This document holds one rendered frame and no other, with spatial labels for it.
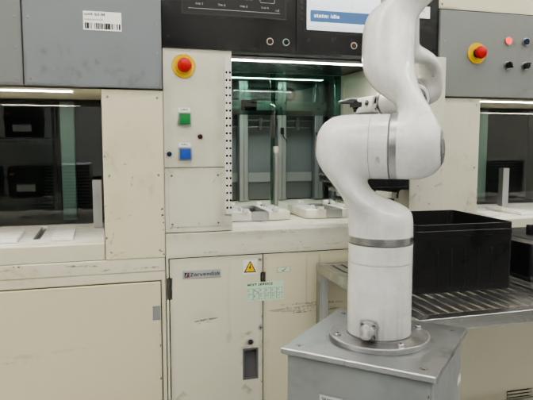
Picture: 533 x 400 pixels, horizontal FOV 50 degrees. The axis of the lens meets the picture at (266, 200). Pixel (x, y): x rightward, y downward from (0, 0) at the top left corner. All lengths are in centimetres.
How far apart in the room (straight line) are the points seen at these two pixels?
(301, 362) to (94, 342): 82
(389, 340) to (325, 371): 13
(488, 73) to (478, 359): 98
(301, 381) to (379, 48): 63
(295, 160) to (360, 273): 168
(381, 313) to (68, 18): 112
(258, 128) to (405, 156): 167
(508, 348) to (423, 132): 136
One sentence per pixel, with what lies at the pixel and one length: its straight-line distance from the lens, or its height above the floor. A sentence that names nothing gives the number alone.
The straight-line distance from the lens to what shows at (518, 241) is 173.
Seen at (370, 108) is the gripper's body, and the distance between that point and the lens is 167.
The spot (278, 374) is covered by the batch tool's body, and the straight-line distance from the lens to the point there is 187.
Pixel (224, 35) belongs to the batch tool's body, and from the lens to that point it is 172.
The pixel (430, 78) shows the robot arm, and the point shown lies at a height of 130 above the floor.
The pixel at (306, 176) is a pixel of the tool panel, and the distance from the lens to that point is 270.
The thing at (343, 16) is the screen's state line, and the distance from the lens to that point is 184.
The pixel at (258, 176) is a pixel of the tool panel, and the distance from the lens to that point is 263.
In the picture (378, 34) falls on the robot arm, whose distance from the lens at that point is 113.
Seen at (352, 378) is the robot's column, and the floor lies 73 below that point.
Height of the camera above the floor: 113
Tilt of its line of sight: 6 degrees down
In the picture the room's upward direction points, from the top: straight up
